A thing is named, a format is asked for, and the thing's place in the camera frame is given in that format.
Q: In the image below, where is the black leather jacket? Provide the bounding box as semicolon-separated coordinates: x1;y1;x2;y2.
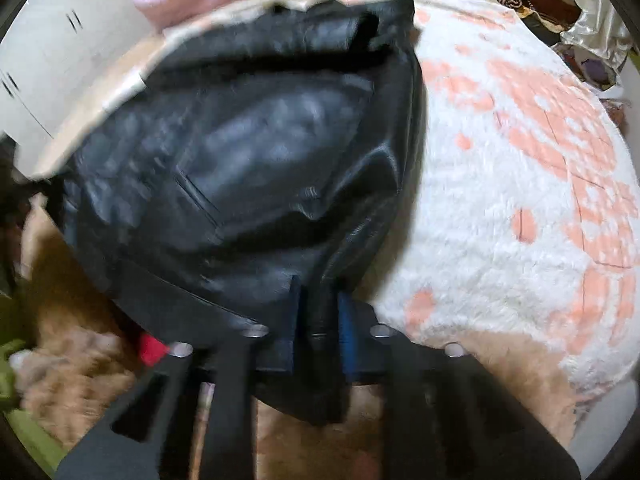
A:
47;0;425;426

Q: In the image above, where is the red garment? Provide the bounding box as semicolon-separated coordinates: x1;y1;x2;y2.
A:
138;333;168;367

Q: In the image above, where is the white pink patterned blanket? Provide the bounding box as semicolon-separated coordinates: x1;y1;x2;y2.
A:
29;0;640;411

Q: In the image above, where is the white wardrobe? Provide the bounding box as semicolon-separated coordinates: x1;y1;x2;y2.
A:
1;0;153;174

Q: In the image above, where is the cream satin curtain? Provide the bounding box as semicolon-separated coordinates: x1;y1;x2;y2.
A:
561;0;634;70

